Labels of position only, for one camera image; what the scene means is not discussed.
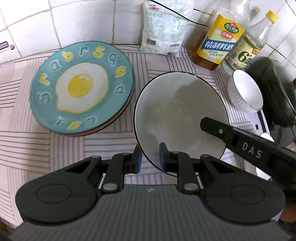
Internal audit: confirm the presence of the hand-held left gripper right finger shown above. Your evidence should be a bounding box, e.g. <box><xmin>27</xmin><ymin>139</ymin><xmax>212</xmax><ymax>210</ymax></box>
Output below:
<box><xmin>159</xmin><ymin>142</ymin><xmax>252</xmax><ymax>193</ymax></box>

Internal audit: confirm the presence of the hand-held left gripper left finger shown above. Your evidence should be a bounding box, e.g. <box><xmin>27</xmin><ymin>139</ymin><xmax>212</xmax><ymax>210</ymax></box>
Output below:
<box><xmin>46</xmin><ymin>146</ymin><xmax>142</xmax><ymax>193</ymax></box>

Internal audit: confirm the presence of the small wall sticker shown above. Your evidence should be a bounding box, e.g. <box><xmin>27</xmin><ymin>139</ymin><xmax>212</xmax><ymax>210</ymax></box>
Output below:
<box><xmin>0</xmin><ymin>41</ymin><xmax>15</xmax><ymax>54</ymax></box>

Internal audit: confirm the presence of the teal fried egg plate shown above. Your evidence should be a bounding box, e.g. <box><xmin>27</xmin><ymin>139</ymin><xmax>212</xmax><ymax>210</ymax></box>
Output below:
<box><xmin>30</xmin><ymin>41</ymin><xmax>135</xmax><ymax>135</ymax></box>

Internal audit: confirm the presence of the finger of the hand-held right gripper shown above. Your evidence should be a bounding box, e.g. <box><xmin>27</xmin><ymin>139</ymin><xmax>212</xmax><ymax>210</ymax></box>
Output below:
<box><xmin>200</xmin><ymin>117</ymin><xmax>238</xmax><ymax>145</ymax></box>

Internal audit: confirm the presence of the white salt bag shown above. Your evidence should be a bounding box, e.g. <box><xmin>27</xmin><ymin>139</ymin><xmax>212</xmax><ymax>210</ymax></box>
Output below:
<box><xmin>140</xmin><ymin>0</ymin><xmax>189</xmax><ymax>57</ymax></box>

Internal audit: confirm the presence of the large white black-rimmed plate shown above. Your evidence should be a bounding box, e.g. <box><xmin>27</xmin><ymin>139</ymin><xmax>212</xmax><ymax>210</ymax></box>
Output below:
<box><xmin>133</xmin><ymin>71</ymin><xmax>230</xmax><ymax>178</ymax></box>

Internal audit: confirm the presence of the cooking wine bottle yellow label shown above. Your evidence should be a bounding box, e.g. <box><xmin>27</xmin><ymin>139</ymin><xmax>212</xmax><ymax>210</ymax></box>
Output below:
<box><xmin>191</xmin><ymin>0</ymin><xmax>251</xmax><ymax>71</ymax></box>

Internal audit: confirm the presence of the striped white tablecloth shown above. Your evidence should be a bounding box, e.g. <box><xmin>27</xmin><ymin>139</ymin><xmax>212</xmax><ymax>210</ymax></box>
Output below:
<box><xmin>0</xmin><ymin>46</ymin><xmax>273</xmax><ymax>234</ymax></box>

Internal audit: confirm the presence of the dark wok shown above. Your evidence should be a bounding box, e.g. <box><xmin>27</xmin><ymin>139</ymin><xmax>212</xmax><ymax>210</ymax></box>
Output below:
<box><xmin>245</xmin><ymin>57</ymin><xmax>296</xmax><ymax>130</ymax></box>

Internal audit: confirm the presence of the glass wok lid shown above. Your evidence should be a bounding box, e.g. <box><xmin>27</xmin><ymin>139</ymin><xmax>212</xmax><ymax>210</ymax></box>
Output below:
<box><xmin>274</xmin><ymin>61</ymin><xmax>296</xmax><ymax>112</ymax></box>

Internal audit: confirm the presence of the person's right forearm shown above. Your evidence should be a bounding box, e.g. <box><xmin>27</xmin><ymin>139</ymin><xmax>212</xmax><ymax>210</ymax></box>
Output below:
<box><xmin>281</xmin><ymin>199</ymin><xmax>296</xmax><ymax>223</ymax></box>

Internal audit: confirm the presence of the clear vinegar bottle yellow cap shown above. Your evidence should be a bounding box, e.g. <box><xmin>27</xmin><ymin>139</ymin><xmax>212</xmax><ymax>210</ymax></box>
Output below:
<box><xmin>220</xmin><ymin>10</ymin><xmax>278</xmax><ymax>76</ymax></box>

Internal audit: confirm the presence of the small white ribbed bowl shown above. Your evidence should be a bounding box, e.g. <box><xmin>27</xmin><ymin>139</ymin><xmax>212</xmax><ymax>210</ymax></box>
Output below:
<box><xmin>227</xmin><ymin>70</ymin><xmax>264</xmax><ymax>113</ymax></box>

